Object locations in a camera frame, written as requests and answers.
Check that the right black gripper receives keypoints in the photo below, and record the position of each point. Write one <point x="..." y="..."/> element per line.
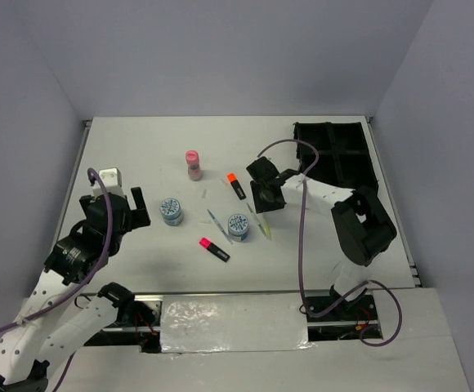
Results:
<point x="261" y="206"/>

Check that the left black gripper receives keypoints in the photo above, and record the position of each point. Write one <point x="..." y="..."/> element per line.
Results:
<point x="139" y="216"/>

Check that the yellow green pen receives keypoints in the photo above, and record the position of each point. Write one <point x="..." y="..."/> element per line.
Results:
<point x="261" y="227"/>

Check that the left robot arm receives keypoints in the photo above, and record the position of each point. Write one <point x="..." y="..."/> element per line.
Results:
<point x="34" y="345"/>

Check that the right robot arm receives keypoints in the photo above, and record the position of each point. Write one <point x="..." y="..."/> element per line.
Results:
<point x="362" y="225"/>

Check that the orange highlighter marker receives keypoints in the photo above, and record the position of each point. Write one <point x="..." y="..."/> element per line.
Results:
<point x="236" y="186"/>

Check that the left blue glitter jar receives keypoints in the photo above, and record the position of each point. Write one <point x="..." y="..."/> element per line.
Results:
<point x="171" y="211"/>

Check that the blue glitter jar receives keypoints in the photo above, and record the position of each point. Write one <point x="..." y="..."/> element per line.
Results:
<point x="171" y="211"/>
<point x="238" y="226"/>

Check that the right blue glitter jar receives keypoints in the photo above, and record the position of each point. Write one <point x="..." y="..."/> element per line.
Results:
<point x="238" y="226"/>

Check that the pink glitter bottle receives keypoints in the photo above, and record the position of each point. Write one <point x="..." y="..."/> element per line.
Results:
<point x="193" y="165"/>

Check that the blue clear pen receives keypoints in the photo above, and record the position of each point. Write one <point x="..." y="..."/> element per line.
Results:
<point x="220" y="227"/>

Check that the black divided organizer tray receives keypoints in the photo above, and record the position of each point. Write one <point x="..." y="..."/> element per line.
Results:
<point x="344" y="159"/>

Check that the pink highlighter marker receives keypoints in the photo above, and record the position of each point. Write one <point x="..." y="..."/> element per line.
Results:
<point x="214" y="249"/>

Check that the silver foil tape strip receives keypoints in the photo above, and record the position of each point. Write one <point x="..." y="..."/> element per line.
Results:
<point x="232" y="323"/>

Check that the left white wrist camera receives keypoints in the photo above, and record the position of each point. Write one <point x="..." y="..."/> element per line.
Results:
<point x="111" y="179"/>

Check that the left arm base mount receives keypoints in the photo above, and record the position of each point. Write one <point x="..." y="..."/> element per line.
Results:
<point x="140" y="330"/>

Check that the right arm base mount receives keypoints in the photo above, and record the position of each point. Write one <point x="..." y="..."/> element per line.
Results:
<point x="345" y="325"/>

